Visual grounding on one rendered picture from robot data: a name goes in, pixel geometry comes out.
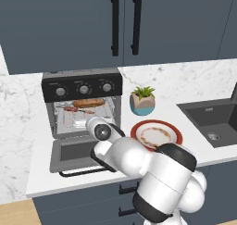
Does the brown baguette bread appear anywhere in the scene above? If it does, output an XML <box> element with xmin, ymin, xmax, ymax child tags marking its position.
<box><xmin>72</xmin><ymin>98</ymin><xmax>106</xmax><ymax>109</ymax></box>

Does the green plant in pot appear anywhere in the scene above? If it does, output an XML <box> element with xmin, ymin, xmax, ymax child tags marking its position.
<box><xmin>129</xmin><ymin>85</ymin><xmax>156</xmax><ymax>117</ymax></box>

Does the red rimmed white plate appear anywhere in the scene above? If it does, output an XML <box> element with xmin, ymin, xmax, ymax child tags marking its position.
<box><xmin>130</xmin><ymin>119</ymin><xmax>184</xmax><ymax>152</ymax></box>

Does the toaster oven glass door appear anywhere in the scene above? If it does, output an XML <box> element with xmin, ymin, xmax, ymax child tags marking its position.
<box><xmin>49</xmin><ymin>134</ymin><xmax>119</xmax><ymax>174</ymax></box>

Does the black cupboard door handle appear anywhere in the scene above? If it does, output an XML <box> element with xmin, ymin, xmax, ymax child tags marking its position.
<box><xmin>130</xmin><ymin>0</ymin><xmax>143</xmax><ymax>56</ymax></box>
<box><xmin>110</xmin><ymin>0</ymin><xmax>120</xmax><ymax>57</ymax></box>

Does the kebab skewer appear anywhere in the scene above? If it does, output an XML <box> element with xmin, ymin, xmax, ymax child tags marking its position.
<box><xmin>56</xmin><ymin>105</ymin><xmax>95</xmax><ymax>115</ymax></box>

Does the black toaster oven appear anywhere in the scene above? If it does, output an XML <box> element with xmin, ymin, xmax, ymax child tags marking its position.
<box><xmin>41</xmin><ymin>68</ymin><xmax>124</xmax><ymax>141</ymax></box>

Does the toaster oven wire rack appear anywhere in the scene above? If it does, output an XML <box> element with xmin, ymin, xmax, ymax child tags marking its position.
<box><xmin>54</xmin><ymin>101</ymin><xmax>118</xmax><ymax>130</ymax></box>

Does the black toaster oven door handle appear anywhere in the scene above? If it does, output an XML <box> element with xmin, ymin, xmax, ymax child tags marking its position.
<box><xmin>57</xmin><ymin>166</ymin><xmax>109</xmax><ymax>178</ymax></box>

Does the dark blue drawer front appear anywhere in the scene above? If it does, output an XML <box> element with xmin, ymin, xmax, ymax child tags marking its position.
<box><xmin>36</xmin><ymin>200</ymin><xmax>146</xmax><ymax>225</ymax></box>
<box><xmin>31</xmin><ymin>178</ymin><xmax>142</xmax><ymax>218</ymax></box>

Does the silver toaster oven knob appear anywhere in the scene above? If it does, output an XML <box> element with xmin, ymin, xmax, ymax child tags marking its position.
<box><xmin>102</xmin><ymin>81</ymin><xmax>113</xmax><ymax>94</ymax></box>
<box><xmin>78</xmin><ymin>83</ymin><xmax>91</xmax><ymax>95</ymax></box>
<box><xmin>55</xmin><ymin>86</ymin><xmax>67</xmax><ymax>98</ymax></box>

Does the black drawer handle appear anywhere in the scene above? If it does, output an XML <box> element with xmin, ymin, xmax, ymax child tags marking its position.
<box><xmin>118</xmin><ymin>182</ymin><xmax>140</xmax><ymax>195</ymax></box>
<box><xmin>118</xmin><ymin>205</ymin><xmax>138</xmax><ymax>218</ymax></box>

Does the dark blue base cupboard door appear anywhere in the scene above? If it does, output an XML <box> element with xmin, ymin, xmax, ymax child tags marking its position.
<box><xmin>197</xmin><ymin>159</ymin><xmax>237</xmax><ymax>225</ymax></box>

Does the dark grey sink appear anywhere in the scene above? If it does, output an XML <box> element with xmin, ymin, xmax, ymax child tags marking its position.
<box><xmin>176</xmin><ymin>98</ymin><xmax>237</xmax><ymax>149</ymax></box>

